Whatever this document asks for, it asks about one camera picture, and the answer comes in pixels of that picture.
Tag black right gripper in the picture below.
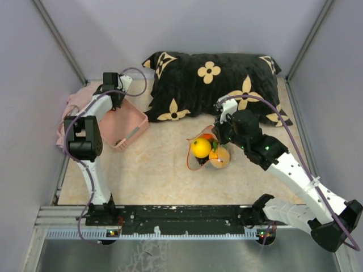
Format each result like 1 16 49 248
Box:
212 110 248 150

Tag orange persimmon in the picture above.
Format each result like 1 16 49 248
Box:
202 133 216 141

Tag orange peach fruit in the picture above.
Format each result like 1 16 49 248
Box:
209 146 230 168

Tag clear zip bag orange zipper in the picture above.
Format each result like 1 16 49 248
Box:
186 125 233 171

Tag yellow lemon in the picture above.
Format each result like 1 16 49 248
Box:
191 138 212 158

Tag dark grape bunch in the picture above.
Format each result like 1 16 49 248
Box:
196 157 209 167

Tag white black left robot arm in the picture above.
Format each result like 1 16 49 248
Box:
64 73 133 226

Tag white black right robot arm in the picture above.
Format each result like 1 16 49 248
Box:
212 110 362 252

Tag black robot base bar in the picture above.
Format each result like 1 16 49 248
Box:
85 195 287 235

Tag pink cloth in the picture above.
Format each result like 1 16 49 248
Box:
56 82 98 148

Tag pink plastic basket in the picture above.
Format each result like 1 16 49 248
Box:
99 99 149 151

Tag black pillow cream flowers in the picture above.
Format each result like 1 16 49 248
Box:
142 51 293 127

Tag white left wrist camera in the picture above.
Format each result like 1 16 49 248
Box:
118 74 133 93

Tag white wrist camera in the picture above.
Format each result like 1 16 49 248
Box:
118 74 133 93
215 95 238 124

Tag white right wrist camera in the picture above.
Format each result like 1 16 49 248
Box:
215 95 238 124

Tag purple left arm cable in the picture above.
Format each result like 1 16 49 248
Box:
62 67 147 247

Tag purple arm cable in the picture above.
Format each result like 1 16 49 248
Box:
217 95 361 252
62 67 147 247

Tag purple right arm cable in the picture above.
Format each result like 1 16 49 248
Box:
217 95 361 252

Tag aluminium frame rail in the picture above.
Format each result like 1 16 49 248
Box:
35 206 84 228

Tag white slotted cable duct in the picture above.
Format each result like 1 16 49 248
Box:
45 228 277 241

